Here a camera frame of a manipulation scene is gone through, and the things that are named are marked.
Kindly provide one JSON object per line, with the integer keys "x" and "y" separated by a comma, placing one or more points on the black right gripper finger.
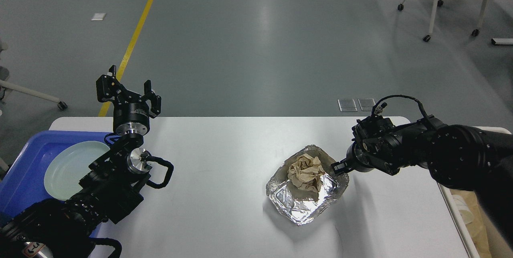
{"x": 342, "y": 167}

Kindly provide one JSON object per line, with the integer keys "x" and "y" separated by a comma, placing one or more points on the beige plastic bin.
{"x": 453, "y": 210}

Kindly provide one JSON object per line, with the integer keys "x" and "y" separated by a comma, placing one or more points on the brown paper bag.
{"x": 476, "y": 229}

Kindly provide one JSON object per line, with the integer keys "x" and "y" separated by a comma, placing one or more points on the mint green plate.
{"x": 61, "y": 179}

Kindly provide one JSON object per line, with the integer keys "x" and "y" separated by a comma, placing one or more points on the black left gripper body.
{"x": 131, "y": 118}

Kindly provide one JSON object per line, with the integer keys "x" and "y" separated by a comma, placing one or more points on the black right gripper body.
{"x": 356, "y": 160}

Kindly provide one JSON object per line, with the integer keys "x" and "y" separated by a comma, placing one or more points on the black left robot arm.
{"x": 109, "y": 192}

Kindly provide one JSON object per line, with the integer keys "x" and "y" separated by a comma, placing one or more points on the white bar on floor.
{"x": 502, "y": 41}

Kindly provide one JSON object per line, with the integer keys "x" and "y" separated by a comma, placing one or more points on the metal floor plate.
{"x": 347, "y": 105}
{"x": 367, "y": 104}

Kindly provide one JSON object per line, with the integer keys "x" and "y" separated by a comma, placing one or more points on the white floor marker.
{"x": 98, "y": 17}

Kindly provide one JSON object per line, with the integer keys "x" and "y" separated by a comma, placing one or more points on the crumpled brown paper ball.
{"x": 306, "y": 173}

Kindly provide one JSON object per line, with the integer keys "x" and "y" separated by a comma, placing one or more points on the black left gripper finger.
{"x": 109, "y": 89}
{"x": 154, "y": 99}

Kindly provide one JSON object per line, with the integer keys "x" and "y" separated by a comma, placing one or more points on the blue plastic tray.
{"x": 24, "y": 183}

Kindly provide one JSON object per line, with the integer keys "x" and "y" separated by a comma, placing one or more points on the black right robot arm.
{"x": 390, "y": 147}

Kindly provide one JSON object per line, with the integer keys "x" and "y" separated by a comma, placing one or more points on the white chair left background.
{"x": 7, "y": 87}

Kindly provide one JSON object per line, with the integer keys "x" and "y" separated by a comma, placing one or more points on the cream paper cup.
{"x": 463, "y": 209}

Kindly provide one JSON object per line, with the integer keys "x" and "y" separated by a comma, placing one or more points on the aluminium foil tray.
{"x": 302, "y": 207}

